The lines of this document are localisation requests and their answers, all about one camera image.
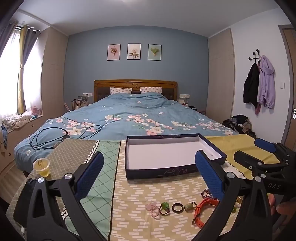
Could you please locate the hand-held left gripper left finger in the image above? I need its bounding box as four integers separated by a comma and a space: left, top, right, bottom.
26, 151, 109, 241

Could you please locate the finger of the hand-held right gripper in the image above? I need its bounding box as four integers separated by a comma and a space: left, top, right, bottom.
254, 138, 289, 161
233, 151, 286, 172

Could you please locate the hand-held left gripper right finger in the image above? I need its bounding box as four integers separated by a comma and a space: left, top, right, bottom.
194, 150, 273, 241

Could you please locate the purple beaded bracelet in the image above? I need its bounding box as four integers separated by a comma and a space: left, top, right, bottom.
200, 189, 213, 200

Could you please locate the orange smart watch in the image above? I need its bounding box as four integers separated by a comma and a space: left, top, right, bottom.
191, 198, 220, 227

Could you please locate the green stone gold ring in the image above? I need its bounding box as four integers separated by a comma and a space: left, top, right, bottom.
184, 201, 197, 212

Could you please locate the dark blue cardboard box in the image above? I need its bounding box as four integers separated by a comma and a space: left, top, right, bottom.
125, 133, 228, 180

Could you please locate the green stone black ring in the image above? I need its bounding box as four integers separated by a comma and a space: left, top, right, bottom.
159, 202, 171, 216

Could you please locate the pink ring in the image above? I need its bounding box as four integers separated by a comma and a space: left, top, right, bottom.
146, 202, 161, 219

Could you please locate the person's right hand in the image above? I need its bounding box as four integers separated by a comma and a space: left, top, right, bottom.
268, 193, 296, 233

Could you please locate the pile of dark clothes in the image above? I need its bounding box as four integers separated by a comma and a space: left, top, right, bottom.
222, 114, 257, 139

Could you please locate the plastic cup of yellow liquid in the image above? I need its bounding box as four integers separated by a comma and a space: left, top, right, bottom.
33, 158, 51, 179

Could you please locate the patchwork tablecloth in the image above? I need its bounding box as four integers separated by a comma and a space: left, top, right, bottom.
6, 133, 288, 241

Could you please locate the black jacket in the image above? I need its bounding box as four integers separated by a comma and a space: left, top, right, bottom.
243, 62, 260, 109

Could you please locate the purple jacket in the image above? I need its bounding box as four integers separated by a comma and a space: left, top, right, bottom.
254, 55, 276, 115

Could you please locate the blue floral duvet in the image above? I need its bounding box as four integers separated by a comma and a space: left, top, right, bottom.
14, 92, 240, 173

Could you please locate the beige wardrobe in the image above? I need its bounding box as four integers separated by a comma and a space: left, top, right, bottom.
206, 28, 236, 119
40, 26, 70, 121

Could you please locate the dotted white pillow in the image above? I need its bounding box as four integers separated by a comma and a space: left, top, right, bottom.
110, 88, 133, 95
140, 86, 163, 94

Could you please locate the pile of light clothes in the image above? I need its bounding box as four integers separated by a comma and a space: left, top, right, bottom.
2, 114, 31, 130

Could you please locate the wooden bed headboard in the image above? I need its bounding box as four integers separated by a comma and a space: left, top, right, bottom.
94, 79, 178, 103

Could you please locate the pink flower framed picture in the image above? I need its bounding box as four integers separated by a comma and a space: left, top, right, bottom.
107, 44, 121, 61

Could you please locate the grey and yellow curtain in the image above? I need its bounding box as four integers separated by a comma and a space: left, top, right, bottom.
17, 25, 40, 115

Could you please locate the white flower framed picture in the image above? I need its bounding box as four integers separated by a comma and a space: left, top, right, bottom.
127, 43, 142, 60

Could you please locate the green leaf framed picture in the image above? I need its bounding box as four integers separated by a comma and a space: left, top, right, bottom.
147, 44, 162, 61

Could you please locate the black cable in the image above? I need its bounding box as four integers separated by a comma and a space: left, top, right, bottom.
28, 117, 102, 151

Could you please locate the black wall coat hook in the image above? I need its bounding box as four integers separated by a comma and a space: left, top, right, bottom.
248, 49, 261, 64

